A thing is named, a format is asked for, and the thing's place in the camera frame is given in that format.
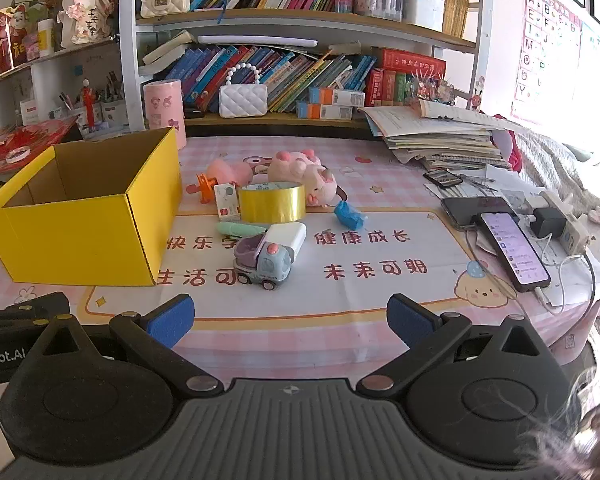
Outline thick red dictionary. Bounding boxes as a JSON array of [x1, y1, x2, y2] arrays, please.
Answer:
[[372, 47, 447, 74]]

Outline smartphone with lit screen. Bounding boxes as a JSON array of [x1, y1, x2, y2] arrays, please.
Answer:
[[480, 211, 552, 293]]

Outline row of small red books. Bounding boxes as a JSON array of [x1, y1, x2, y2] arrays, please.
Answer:
[[367, 67, 416, 108]]

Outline red paper decorations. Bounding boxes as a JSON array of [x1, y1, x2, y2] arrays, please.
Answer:
[[0, 117, 81, 176]]

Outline white charging cable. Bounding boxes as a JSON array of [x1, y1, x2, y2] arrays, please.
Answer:
[[530, 250, 599, 316]]

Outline stack of papers and workbooks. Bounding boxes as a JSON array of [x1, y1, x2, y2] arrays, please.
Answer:
[[362, 100, 531, 171]]

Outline loose white papers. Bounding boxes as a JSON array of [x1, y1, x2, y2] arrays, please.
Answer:
[[425, 165, 548, 217]]

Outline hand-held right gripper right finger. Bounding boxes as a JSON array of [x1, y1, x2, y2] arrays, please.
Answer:
[[356, 294, 556, 401]]

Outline white rounded box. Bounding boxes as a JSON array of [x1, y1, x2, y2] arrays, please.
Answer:
[[265, 222, 307, 256]]

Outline grey blanket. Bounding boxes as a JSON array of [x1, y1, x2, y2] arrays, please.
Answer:
[[515, 130, 600, 211]]

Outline small white packet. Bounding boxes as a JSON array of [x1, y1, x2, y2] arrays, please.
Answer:
[[214, 183, 242, 222]]

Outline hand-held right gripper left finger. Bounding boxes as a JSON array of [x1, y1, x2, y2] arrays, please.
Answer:
[[29, 294, 226, 401]]

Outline gold tape roll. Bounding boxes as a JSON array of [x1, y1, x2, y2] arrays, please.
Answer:
[[237, 183, 307, 224]]

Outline pile of flat lying books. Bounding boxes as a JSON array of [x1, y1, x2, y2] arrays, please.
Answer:
[[140, 30, 198, 79]]

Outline red stick ornament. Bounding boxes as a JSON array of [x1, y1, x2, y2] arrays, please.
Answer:
[[77, 80, 98, 131]]

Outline row of leaning colourful books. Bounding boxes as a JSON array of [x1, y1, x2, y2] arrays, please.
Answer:
[[177, 45, 378, 113]]

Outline pastel toy truck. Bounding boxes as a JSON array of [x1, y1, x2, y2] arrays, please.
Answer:
[[232, 232, 296, 291]]

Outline white jar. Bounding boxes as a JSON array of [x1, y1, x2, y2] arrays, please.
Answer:
[[37, 19, 56, 56]]

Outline pink alphabet wall poster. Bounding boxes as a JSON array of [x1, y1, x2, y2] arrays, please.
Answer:
[[510, 0, 586, 126]]

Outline white storage box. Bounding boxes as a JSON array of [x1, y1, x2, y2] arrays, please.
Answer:
[[402, 0, 446, 32]]

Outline blue packet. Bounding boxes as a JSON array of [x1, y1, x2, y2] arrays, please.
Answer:
[[334, 200, 367, 228]]

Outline yellow cardboard box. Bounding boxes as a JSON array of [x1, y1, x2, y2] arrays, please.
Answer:
[[0, 126, 183, 287]]

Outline colourful small ornaments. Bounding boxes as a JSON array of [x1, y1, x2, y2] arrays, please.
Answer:
[[412, 77, 456, 106]]

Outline wooden side shelf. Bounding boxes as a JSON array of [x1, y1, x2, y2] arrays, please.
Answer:
[[0, 37, 118, 92]]

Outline pink plush duck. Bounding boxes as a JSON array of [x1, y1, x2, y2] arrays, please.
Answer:
[[207, 159, 254, 186]]

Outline white power strip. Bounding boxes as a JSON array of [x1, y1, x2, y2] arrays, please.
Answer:
[[540, 190, 591, 257]]

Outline pink plush pig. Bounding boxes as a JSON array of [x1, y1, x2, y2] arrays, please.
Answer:
[[267, 149, 338, 208]]

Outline white bookshelf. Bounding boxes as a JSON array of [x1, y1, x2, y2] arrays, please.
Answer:
[[117, 0, 496, 133]]

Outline orange and blue white carton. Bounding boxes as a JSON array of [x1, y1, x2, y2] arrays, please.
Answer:
[[307, 86, 366, 107]]

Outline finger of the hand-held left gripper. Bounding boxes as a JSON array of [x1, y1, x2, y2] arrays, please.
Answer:
[[0, 292, 71, 328]]

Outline dark smartphone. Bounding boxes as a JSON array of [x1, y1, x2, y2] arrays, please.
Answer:
[[441, 196, 518, 231]]

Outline black charger adapter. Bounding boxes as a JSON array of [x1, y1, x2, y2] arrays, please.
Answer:
[[530, 206, 567, 238]]

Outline white quilted handbag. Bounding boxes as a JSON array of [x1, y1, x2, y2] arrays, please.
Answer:
[[218, 64, 269, 119]]

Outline pink cylinder container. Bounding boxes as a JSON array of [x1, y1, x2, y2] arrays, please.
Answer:
[[143, 80, 187, 150]]

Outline white pencil holders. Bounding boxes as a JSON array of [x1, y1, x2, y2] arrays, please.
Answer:
[[55, 72, 131, 131]]

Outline white rabbit doll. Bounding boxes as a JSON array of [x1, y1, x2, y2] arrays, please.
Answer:
[[57, 0, 113, 48]]

